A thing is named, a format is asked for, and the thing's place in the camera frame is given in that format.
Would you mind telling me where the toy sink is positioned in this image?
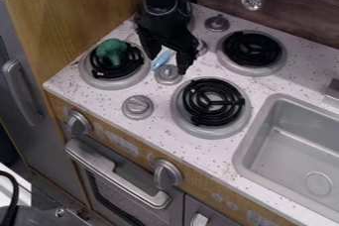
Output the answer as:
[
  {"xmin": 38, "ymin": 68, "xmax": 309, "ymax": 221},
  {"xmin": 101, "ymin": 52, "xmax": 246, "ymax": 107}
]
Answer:
[{"xmin": 231, "ymin": 92, "xmax": 339, "ymax": 223}]

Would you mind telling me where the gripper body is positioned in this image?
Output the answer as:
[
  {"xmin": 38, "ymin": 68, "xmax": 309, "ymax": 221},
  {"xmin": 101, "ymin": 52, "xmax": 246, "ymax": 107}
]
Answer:
[{"xmin": 132, "ymin": 3, "xmax": 202, "ymax": 53}]

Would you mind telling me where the toy stove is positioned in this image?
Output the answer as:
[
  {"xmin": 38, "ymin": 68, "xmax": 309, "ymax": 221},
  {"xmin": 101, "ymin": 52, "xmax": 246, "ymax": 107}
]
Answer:
[{"xmin": 77, "ymin": 13, "xmax": 289, "ymax": 140}]

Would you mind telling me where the green toy broccoli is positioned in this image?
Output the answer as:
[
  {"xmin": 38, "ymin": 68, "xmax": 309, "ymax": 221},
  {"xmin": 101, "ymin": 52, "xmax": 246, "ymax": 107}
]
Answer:
[{"xmin": 95, "ymin": 38, "xmax": 130, "ymax": 67}]

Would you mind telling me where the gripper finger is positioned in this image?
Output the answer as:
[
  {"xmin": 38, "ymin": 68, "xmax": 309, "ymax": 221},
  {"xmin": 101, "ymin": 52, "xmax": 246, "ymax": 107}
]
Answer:
[
  {"xmin": 137, "ymin": 33, "xmax": 164, "ymax": 61},
  {"xmin": 174, "ymin": 47, "xmax": 199, "ymax": 75}
]

